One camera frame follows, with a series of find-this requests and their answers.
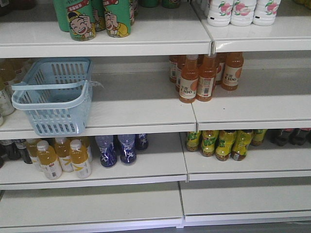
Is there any blue sports drink bottle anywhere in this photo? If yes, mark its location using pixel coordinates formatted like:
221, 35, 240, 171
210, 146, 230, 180
95, 135, 117, 167
135, 133, 149, 150
118, 134, 137, 165

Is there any coke bottle red label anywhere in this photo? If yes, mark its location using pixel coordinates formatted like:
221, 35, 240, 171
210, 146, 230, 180
271, 128, 294, 146
291, 128, 311, 146

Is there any yellow lemon tea bottle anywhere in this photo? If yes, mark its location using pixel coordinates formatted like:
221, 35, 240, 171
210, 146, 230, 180
186, 131, 202, 151
201, 130, 219, 157
251, 129, 267, 146
231, 129, 253, 161
215, 130, 237, 161

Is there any green cartoon tea bottle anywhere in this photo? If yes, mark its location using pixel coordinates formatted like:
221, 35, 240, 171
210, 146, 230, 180
103, 0, 131, 38
53, 0, 96, 41

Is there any orange juice bottle barcode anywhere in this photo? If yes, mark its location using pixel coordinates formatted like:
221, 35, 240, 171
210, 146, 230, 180
196, 54, 217, 101

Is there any yellow vitamin drink bottle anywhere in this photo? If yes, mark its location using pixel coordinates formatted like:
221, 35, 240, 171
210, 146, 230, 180
36, 140, 62, 180
54, 137, 73, 172
26, 138, 43, 172
69, 139, 91, 179

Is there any white metal shelving unit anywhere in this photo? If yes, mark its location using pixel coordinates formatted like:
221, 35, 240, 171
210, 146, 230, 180
0, 0, 311, 233

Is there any pale green drink bottle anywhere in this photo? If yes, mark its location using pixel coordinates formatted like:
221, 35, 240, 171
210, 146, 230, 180
0, 77, 15, 116

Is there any orange juice bottle C100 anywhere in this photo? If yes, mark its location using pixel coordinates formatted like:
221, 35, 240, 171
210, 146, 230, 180
179, 54, 198, 103
221, 52, 244, 91

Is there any light blue plastic basket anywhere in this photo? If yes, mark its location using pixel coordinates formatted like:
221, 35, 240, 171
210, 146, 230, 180
12, 57, 93, 136

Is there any dark tea bottle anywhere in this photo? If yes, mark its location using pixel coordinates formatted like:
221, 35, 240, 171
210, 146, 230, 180
0, 139, 21, 160
13, 139, 32, 164

